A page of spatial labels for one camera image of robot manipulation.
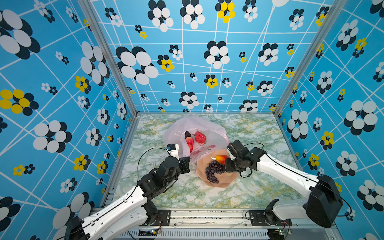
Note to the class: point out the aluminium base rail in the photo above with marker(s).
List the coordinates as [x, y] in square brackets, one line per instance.
[199, 224]

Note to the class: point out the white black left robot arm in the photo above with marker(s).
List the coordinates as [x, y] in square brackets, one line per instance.
[132, 209]

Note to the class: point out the aluminium corner post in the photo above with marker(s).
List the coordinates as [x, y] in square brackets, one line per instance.
[90, 15]
[323, 31]

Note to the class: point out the yellow red mango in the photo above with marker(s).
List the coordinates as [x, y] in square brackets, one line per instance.
[221, 158]

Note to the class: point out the pink translucent plastic bag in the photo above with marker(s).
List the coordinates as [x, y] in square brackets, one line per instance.
[216, 137]

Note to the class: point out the red bell pepper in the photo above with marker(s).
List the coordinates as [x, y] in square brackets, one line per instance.
[200, 138]

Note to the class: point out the right aluminium corner post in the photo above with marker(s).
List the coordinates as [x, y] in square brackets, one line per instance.
[323, 31]

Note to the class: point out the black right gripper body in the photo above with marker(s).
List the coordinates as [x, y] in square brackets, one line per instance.
[233, 165]

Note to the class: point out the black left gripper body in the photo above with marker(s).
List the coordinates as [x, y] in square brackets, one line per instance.
[183, 166]

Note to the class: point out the beige wavy fruit bowl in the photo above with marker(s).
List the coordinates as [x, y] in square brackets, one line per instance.
[225, 178]

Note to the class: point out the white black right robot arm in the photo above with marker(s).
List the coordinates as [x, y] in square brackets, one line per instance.
[321, 201]

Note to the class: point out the dark brown mangosteen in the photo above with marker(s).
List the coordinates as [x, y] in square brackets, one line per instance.
[187, 135]

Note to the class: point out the dark purple grape bunch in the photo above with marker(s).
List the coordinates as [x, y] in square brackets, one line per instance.
[214, 168]

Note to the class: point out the left aluminium corner post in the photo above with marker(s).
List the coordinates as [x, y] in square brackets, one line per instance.
[90, 15]

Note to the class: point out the pink red apple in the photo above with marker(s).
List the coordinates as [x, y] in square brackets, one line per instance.
[190, 141]

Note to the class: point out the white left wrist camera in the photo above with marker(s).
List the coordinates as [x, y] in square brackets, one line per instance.
[173, 150]

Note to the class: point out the red wrinkled apple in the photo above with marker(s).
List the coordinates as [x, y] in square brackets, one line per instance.
[191, 146]

